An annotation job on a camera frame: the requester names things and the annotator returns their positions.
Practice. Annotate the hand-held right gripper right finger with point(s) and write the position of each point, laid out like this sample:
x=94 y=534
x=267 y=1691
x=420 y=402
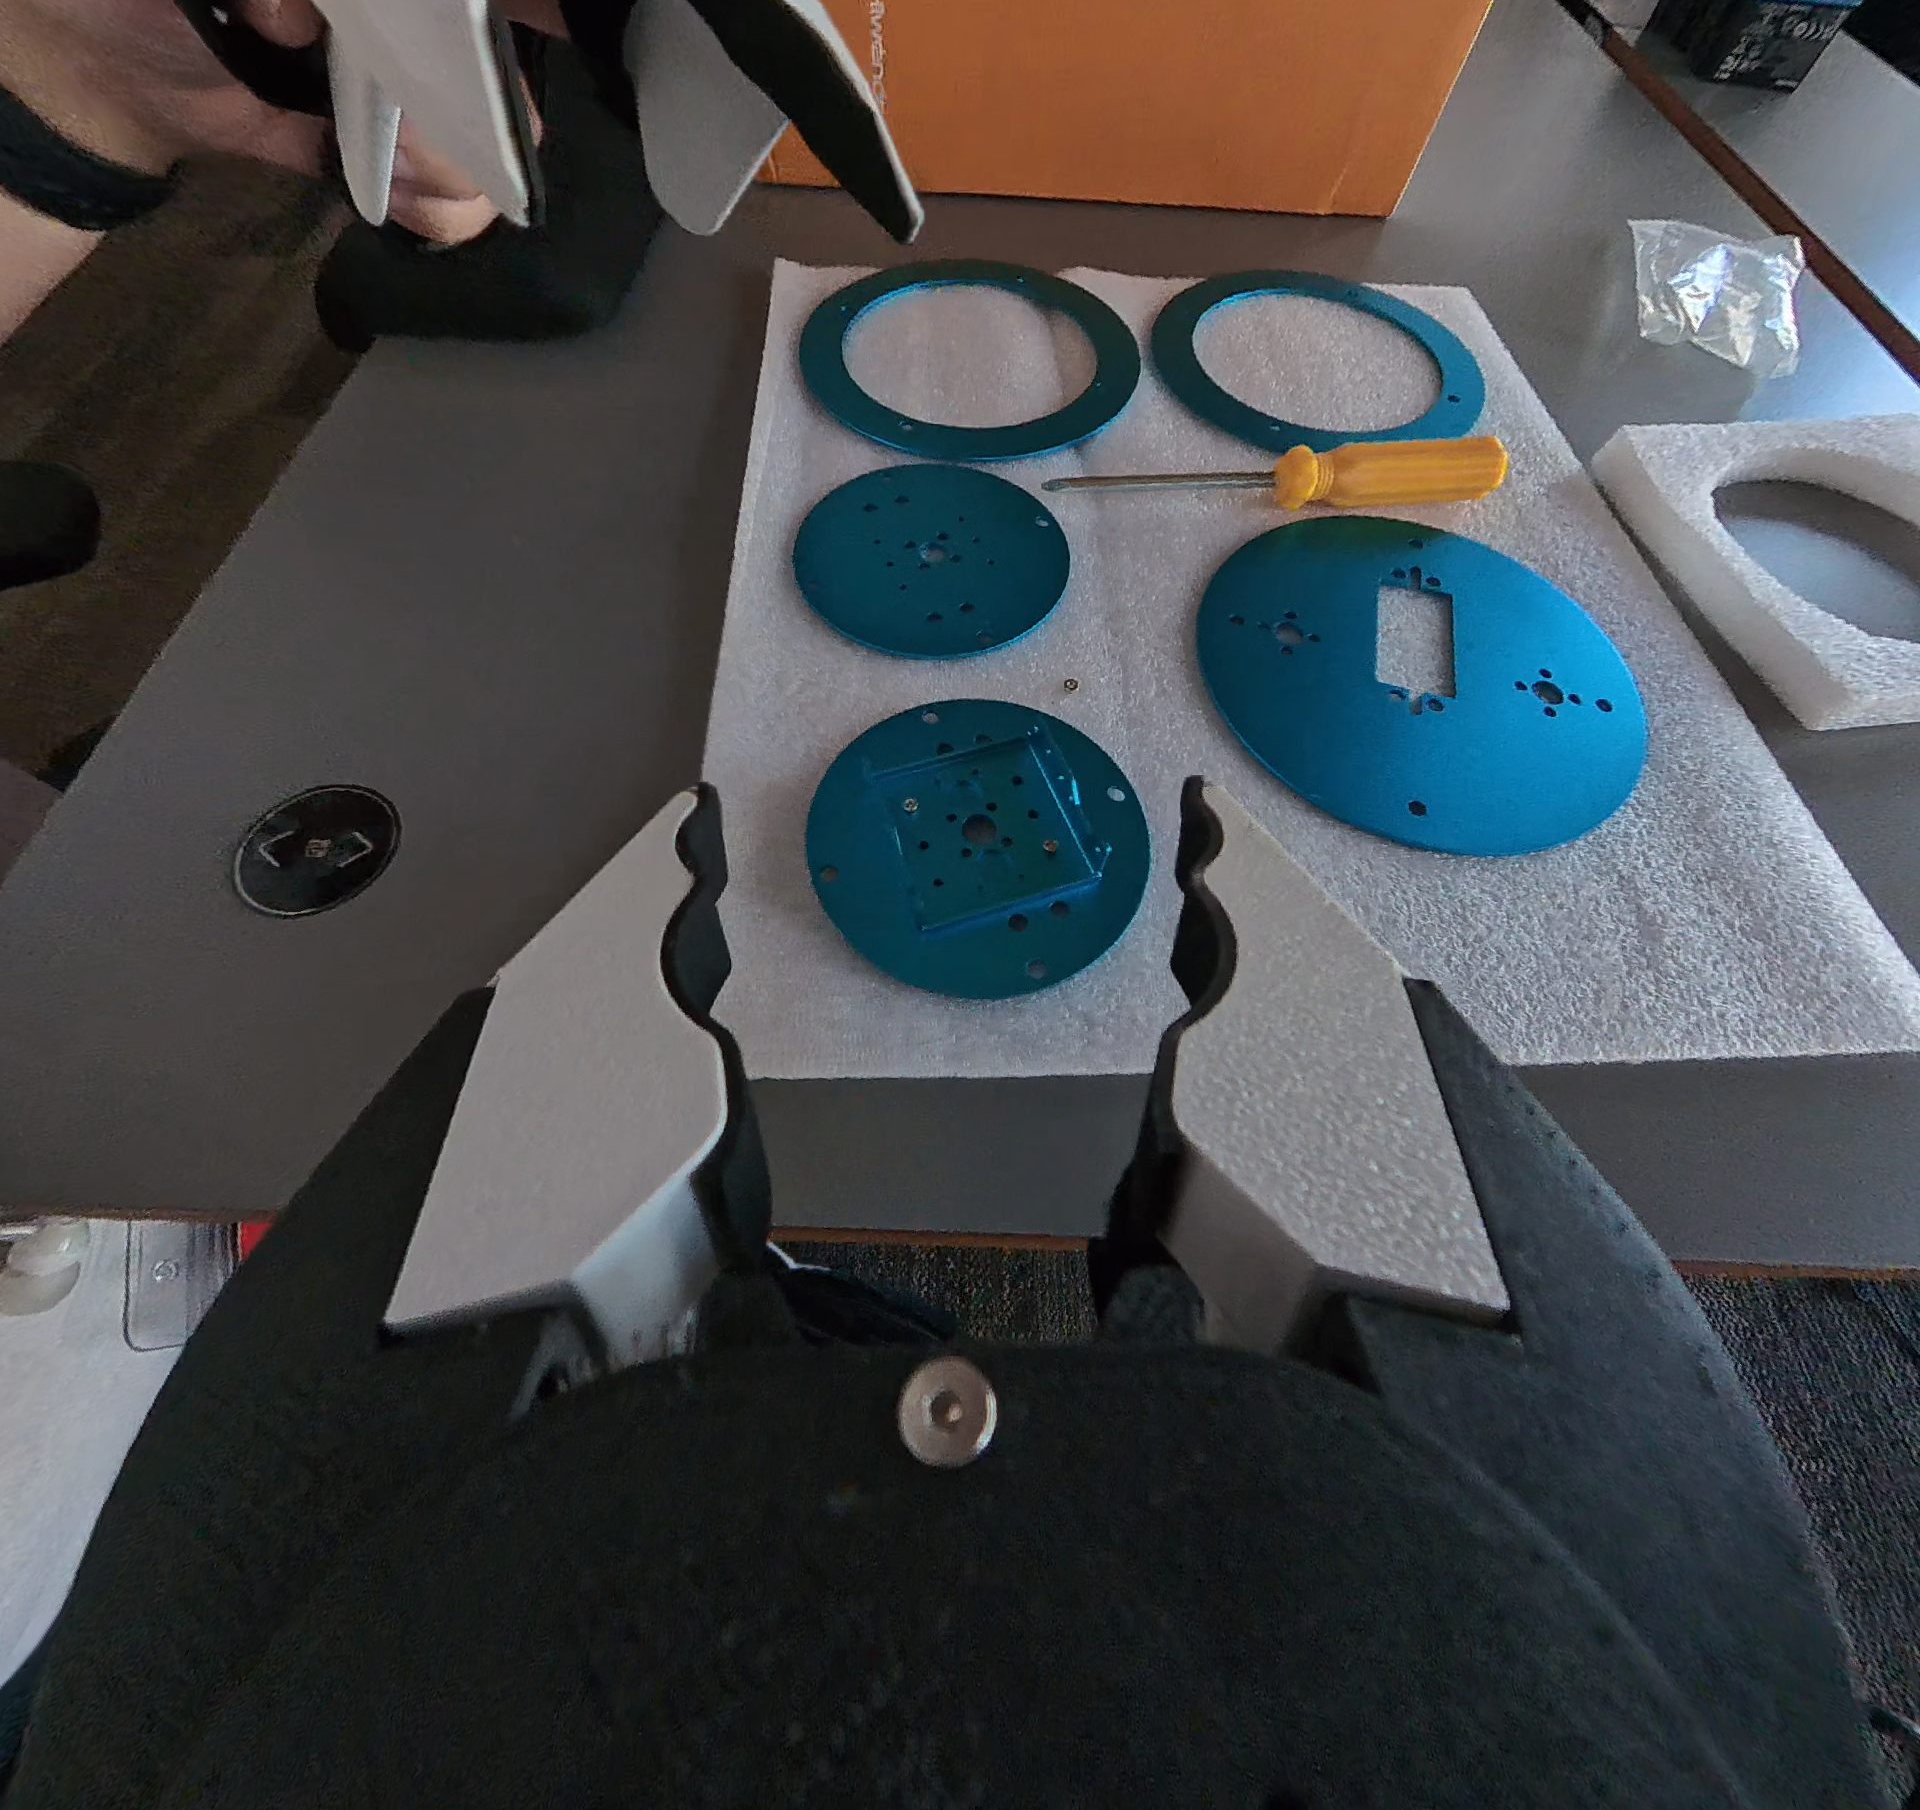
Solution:
x=1317 y=1089

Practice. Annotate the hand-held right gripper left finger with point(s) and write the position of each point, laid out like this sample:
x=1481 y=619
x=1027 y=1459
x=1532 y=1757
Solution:
x=569 y=1089

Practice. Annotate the small blue round plate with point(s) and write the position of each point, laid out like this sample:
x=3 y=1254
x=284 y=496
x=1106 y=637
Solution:
x=857 y=566
x=861 y=926

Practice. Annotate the blue square metal bracket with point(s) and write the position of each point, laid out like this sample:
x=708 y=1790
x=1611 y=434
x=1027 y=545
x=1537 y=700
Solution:
x=1036 y=821

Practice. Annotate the person's left forearm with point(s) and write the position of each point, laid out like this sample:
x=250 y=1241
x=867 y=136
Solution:
x=36 y=282

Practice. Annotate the round black desk button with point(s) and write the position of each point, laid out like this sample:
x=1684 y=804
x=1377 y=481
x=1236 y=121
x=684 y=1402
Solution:
x=313 y=852

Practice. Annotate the person's left hand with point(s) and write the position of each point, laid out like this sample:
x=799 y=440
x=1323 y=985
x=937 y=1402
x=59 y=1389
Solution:
x=89 y=11

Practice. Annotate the black wrist band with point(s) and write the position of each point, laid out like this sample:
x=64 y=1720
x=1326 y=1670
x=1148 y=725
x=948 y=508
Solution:
x=76 y=175

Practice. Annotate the white foam sheet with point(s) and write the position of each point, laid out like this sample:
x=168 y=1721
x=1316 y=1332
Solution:
x=1650 y=971

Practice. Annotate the blue plate with rectangular hole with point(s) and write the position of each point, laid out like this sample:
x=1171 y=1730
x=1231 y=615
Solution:
x=1499 y=776

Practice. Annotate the orange cardboard box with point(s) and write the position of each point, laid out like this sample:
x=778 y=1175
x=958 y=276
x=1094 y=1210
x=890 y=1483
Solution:
x=1125 y=54

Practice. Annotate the clear badge holder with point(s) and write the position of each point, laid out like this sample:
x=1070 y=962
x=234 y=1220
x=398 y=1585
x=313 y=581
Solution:
x=179 y=1286

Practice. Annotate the white foam square with hole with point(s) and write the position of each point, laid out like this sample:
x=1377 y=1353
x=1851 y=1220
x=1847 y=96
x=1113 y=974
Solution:
x=1663 y=490

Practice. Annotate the clear plastic bag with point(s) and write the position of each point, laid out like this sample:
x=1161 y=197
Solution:
x=1708 y=297

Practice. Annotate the stack of dark boxes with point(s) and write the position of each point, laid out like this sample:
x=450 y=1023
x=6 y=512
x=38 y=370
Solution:
x=1754 y=11

